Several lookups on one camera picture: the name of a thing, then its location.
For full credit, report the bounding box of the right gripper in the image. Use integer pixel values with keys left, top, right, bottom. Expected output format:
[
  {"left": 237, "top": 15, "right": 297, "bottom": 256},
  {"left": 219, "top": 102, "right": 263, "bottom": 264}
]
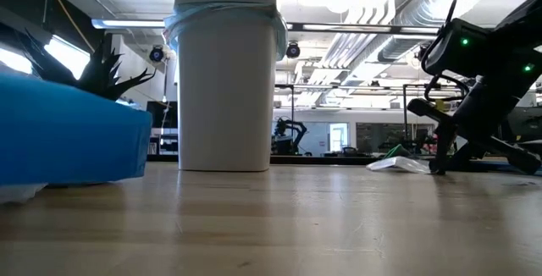
[{"left": 428, "top": 75, "right": 530, "bottom": 176}]

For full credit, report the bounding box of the torn white paper piece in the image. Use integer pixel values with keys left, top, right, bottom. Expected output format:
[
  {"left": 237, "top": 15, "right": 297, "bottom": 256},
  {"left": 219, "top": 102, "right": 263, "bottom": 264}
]
[{"left": 366, "top": 156, "right": 432, "bottom": 174}]

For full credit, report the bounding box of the white plastic trash bin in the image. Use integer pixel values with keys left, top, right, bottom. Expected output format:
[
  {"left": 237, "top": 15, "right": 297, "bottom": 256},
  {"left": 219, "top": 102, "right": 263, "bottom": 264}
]
[{"left": 177, "top": 11, "right": 277, "bottom": 173}]

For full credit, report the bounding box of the succulent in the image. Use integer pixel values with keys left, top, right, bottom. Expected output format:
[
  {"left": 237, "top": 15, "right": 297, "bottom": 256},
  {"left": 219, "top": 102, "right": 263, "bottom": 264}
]
[{"left": 23, "top": 29, "right": 157, "bottom": 102}]

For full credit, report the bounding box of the large white plastic bag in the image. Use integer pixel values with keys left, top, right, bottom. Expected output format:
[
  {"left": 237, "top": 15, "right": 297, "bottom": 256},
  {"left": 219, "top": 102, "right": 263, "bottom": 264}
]
[{"left": 0, "top": 182, "right": 48, "bottom": 206}]

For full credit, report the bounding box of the black glove with green cuff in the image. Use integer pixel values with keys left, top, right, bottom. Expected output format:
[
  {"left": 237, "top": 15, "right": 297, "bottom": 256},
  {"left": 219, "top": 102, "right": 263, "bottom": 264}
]
[{"left": 383, "top": 143, "right": 412, "bottom": 159}]

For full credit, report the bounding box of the black computer monitor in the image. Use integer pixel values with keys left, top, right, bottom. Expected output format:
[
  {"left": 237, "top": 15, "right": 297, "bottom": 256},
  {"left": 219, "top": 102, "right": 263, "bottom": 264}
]
[{"left": 506, "top": 105, "right": 542, "bottom": 144}]

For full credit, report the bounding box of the black background screen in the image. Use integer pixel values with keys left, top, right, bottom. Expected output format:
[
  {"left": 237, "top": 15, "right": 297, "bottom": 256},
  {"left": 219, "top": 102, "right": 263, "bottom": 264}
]
[{"left": 146, "top": 101, "right": 179, "bottom": 130}]

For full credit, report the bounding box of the black round ceiling camera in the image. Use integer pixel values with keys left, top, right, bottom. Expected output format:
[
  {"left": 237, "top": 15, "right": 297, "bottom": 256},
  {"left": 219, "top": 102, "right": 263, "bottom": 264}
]
[
  {"left": 148, "top": 45, "right": 165, "bottom": 63},
  {"left": 285, "top": 41, "right": 301, "bottom": 60}
]

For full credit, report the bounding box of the blue bag strap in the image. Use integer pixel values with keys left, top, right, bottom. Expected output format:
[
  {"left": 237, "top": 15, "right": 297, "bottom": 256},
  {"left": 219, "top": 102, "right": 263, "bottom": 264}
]
[{"left": 0, "top": 72, "right": 153, "bottom": 187}]

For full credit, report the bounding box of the yellow hanging cable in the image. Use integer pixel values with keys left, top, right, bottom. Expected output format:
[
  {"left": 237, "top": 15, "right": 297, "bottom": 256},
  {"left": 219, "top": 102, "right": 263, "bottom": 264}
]
[{"left": 41, "top": 0, "right": 97, "bottom": 52}]

